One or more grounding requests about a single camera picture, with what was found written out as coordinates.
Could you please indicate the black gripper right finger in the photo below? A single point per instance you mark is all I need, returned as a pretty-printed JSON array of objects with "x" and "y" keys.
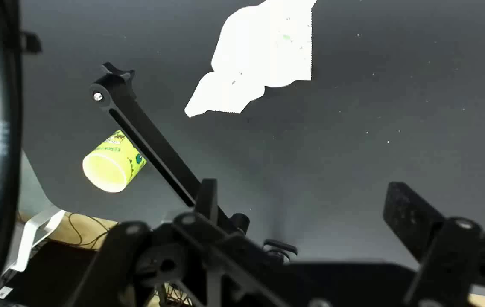
[{"x": 410, "y": 219}]

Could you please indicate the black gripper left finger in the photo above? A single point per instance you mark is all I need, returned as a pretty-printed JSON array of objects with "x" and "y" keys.
[{"x": 207, "y": 200}]

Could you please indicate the white floral towel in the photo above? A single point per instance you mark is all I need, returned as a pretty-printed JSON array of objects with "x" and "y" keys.
[{"x": 260, "y": 47}]

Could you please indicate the yellow green mug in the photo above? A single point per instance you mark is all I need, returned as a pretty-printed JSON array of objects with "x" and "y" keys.
[{"x": 113, "y": 165}]

